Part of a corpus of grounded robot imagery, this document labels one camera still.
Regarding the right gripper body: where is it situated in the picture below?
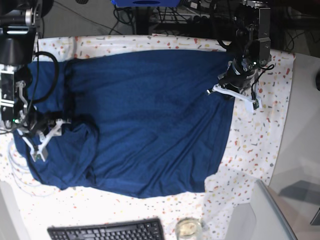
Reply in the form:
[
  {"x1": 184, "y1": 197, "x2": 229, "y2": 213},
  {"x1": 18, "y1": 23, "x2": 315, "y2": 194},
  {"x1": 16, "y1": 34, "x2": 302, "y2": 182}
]
[{"x1": 12, "y1": 109, "x2": 63, "y2": 137}]

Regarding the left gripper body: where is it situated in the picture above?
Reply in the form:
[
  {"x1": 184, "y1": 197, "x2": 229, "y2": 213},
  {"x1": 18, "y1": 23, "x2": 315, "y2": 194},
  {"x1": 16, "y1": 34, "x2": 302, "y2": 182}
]
[{"x1": 218, "y1": 59, "x2": 259, "y2": 94}]

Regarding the blue t-shirt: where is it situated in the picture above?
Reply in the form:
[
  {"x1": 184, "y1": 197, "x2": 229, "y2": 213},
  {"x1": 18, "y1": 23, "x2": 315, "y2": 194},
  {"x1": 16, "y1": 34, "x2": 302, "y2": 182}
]
[{"x1": 27, "y1": 50, "x2": 234, "y2": 198}]

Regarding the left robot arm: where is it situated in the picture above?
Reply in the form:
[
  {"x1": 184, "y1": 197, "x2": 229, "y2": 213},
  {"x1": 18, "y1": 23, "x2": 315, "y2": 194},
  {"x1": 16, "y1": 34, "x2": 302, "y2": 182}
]
[{"x1": 206, "y1": 0, "x2": 275, "y2": 113}]

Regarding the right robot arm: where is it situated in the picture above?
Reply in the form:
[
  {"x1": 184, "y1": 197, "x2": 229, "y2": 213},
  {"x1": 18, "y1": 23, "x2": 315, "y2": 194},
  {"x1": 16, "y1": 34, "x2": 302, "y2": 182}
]
[{"x1": 0, "y1": 0, "x2": 70, "y2": 162}]

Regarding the terrazzo patterned tablecloth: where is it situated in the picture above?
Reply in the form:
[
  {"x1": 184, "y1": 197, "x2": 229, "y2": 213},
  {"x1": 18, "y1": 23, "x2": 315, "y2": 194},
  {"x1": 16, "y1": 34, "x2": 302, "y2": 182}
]
[{"x1": 0, "y1": 50, "x2": 295, "y2": 240}]

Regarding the blue box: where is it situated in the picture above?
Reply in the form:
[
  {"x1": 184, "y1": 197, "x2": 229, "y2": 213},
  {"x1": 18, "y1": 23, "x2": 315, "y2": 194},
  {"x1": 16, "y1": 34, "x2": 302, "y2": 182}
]
[{"x1": 111, "y1": 0, "x2": 188, "y2": 8}]

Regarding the glass jar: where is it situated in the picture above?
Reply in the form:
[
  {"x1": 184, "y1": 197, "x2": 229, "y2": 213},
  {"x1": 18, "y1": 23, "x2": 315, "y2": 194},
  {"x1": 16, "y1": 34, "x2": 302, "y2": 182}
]
[{"x1": 175, "y1": 217, "x2": 203, "y2": 240}]

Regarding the black keyboard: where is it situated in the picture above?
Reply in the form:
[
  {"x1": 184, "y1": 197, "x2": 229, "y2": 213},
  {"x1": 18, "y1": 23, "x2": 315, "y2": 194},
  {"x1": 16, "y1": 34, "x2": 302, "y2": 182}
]
[{"x1": 47, "y1": 218, "x2": 165, "y2": 240}]

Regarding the coiled white cable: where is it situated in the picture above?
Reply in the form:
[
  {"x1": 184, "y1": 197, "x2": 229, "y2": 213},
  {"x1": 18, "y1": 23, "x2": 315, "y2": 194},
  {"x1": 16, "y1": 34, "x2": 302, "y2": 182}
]
[{"x1": 6, "y1": 139, "x2": 57, "y2": 198}]

